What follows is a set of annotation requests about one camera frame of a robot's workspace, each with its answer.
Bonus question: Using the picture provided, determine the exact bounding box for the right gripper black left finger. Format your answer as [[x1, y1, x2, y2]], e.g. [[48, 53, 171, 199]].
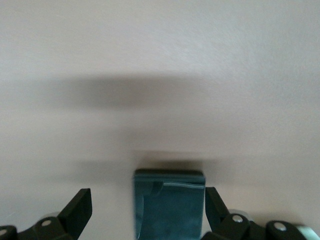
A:
[[0, 187, 93, 240]]

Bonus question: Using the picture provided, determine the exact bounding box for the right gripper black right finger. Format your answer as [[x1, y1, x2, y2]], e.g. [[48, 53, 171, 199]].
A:
[[201, 186, 310, 240]]

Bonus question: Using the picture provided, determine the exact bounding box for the black smartphone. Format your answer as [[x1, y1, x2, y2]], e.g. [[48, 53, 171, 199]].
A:
[[132, 169, 206, 240]]

